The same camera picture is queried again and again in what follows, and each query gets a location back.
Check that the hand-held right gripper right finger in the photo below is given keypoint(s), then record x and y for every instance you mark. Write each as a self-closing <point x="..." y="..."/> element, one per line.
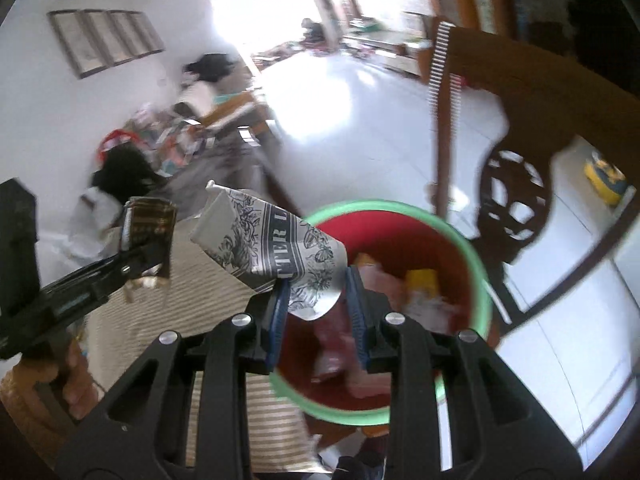
<point x="356" y="310"/>

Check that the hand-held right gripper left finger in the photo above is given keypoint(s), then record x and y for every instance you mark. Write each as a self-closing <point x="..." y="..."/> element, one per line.
<point x="277" y="320"/>

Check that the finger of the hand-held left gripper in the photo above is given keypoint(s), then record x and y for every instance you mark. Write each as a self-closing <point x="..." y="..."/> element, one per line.
<point x="115" y="272"/>

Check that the pink plastic bag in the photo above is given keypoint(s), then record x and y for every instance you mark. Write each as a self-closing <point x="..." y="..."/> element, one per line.
<point x="330" y="350"/>

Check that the orange snack bag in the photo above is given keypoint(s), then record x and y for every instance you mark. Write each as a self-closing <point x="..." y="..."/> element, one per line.
<point x="365" y="260"/>

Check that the brown candy wrapper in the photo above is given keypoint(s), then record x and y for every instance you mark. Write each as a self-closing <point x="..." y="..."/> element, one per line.
<point x="150" y="225"/>

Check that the yellow snack bag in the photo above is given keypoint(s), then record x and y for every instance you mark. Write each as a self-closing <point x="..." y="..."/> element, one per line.
<point x="422" y="285"/>

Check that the red bin with green rim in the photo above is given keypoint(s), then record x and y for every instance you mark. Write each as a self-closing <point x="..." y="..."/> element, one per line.
<point x="400" y="240"/>

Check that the person's left forearm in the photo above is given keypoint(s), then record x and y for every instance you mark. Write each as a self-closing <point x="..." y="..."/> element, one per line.
<point x="25" y="415"/>

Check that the person's left hand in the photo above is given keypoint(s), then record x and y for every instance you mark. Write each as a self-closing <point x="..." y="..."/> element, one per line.
<point x="75" y="385"/>

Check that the white grey cloth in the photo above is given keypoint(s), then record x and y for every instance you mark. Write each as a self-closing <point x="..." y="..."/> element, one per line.
<point x="95" y="220"/>

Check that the striped beige cloth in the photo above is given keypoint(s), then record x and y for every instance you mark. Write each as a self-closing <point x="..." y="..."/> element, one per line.
<point x="130" y="340"/>

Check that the black jacket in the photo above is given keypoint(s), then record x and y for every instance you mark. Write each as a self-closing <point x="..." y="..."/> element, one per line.
<point x="125" y="172"/>

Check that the red plastic bag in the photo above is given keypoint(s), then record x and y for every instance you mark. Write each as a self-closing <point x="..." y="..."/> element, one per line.
<point x="120" y="141"/>

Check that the white garment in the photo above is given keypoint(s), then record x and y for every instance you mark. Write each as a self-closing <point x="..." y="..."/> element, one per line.
<point x="196" y="95"/>

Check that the wooden bench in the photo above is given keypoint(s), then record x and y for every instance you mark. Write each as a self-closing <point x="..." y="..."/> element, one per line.
<point x="240" y="115"/>

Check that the pile of black clothes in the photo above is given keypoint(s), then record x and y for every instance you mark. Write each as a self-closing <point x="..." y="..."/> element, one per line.
<point x="210" y="67"/>

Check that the low television cabinet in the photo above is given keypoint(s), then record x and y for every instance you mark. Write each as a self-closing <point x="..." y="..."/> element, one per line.
<point x="390" y="52"/>

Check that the carved wooden chair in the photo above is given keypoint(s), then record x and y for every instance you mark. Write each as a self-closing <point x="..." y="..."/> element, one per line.
<point x="540" y="110"/>

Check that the yellow toy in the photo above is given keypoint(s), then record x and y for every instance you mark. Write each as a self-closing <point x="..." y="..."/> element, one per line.
<point x="606" y="177"/>

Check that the framed wall picture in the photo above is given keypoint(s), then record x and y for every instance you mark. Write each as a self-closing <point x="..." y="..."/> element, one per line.
<point x="129" y="34"/>
<point x="105" y="37"/>
<point x="72" y="42"/>
<point x="147" y="30"/>

